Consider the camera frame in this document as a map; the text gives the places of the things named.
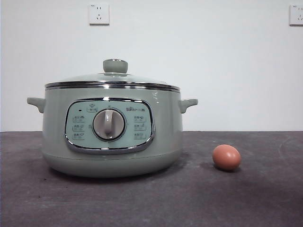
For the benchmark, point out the glass lid with green knob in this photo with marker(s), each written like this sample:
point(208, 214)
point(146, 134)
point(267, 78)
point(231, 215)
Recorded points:
point(115, 66)

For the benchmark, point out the brown egg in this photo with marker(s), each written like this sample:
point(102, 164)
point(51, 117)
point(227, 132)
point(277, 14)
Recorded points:
point(226, 157)

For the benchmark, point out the green electric cooking pot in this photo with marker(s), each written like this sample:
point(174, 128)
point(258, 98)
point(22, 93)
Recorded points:
point(54, 123)

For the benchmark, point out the white wall socket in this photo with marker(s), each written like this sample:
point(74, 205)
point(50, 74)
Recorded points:
point(297, 15)
point(99, 14)

